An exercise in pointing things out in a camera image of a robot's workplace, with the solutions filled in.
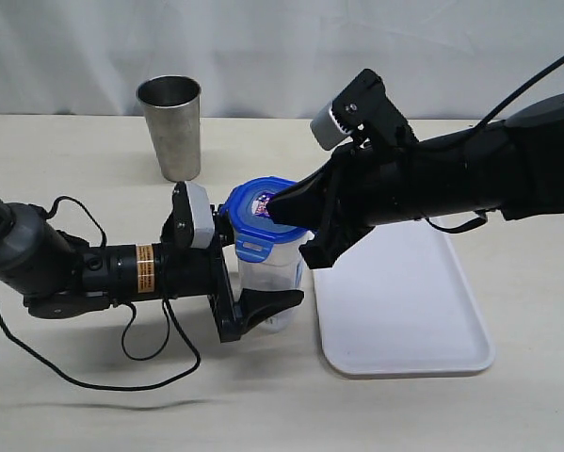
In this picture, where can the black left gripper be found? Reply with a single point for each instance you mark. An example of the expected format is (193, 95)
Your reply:
(193, 272)

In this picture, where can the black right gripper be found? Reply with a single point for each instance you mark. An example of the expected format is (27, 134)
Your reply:
(341, 202)

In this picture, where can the clear plastic tall container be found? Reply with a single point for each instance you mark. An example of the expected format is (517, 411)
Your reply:
(266, 265)

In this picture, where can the blue container lid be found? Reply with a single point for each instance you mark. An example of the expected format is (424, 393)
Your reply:
(256, 235)

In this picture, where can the stainless steel cup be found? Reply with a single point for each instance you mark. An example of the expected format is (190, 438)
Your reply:
(171, 106)

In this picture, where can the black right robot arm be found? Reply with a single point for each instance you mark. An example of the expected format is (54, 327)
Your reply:
(514, 166)

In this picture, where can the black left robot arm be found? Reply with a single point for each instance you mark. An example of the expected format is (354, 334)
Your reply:
(62, 276)

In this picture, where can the white plastic tray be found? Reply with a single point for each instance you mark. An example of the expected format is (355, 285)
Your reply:
(398, 305)

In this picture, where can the white backdrop curtain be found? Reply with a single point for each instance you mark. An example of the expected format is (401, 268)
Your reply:
(272, 59)

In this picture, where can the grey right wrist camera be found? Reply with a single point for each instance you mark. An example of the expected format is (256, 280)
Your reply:
(362, 110)

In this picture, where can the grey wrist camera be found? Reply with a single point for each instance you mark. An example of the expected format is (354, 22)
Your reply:
(192, 218)
(362, 110)

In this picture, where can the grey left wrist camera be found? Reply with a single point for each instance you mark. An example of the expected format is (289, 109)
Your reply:
(192, 218)

